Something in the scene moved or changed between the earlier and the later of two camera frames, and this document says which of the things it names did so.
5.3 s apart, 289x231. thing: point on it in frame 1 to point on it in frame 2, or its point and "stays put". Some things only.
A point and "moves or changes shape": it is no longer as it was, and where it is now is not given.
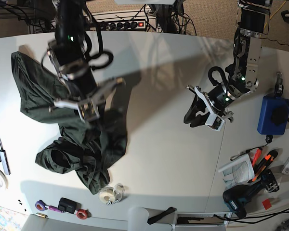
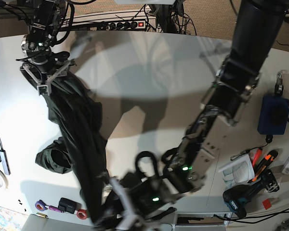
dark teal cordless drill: x=236 y=197 stays put
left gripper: x=87 y=96 to x=43 y=74
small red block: x=267 y=204 stays put
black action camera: x=65 y=205 stays put
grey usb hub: x=5 y=161 stays put
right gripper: x=216 y=100 to x=142 y=199
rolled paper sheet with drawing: x=238 y=172 stays put
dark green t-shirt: x=86 y=147 moves or changes shape
